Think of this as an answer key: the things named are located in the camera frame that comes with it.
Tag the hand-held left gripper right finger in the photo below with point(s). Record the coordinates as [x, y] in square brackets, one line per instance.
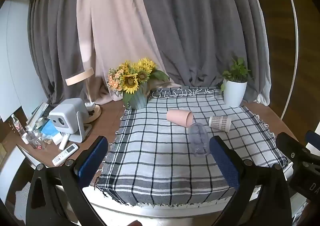
[223, 159]

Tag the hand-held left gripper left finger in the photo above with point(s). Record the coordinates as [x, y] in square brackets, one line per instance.
[93, 159]

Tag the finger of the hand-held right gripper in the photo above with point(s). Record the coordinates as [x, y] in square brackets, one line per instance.
[287, 142]
[313, 137]

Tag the clear plastic cup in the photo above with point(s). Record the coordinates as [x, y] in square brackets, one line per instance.
[198, 141]

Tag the patterned paper cup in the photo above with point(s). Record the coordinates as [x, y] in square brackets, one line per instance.
[220, 123]

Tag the pink cup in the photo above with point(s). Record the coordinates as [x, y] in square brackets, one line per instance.
[178, 117]

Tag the white remote control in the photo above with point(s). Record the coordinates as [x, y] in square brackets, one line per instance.
[65, 154]

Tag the small white remote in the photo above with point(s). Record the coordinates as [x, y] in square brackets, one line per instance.
[64, 141]

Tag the white projector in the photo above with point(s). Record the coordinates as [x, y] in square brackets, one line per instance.
[67, 116]

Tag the white power adapter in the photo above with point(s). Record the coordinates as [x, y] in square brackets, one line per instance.
[90, 106]

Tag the blue face mask pack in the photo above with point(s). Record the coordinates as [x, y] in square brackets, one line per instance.
[48, 128]

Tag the checked tablecloth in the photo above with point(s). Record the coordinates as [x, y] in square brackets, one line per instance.
[155, 161]

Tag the glass jar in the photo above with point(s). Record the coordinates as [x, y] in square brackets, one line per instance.
[32, 139]

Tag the white plant pot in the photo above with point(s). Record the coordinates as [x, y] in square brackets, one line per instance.
[233, 93]

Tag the small white bottle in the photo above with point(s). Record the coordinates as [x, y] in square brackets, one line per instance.
[25, 139]

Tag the teal ribbed vase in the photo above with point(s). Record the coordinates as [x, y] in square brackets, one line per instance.
[137, 98]

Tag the clear water bottle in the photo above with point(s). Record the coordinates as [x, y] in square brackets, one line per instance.
[17, 126]

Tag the white desk lamp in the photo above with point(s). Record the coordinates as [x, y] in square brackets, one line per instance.
[80, 76]

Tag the green potted plant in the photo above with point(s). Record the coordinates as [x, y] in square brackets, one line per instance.
[236, 71]

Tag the sunflower bouquet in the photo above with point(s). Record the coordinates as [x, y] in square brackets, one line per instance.
[130, 78]

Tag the white hoop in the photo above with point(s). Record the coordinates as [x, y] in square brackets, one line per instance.
[295, 28]

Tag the white cabinet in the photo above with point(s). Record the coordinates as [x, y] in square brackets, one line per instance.
[15, 66]

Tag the grey curtain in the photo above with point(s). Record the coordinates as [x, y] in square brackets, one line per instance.
[57, 41]
[200, 28]

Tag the beige curtain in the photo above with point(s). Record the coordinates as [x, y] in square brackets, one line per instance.
[112, 28]

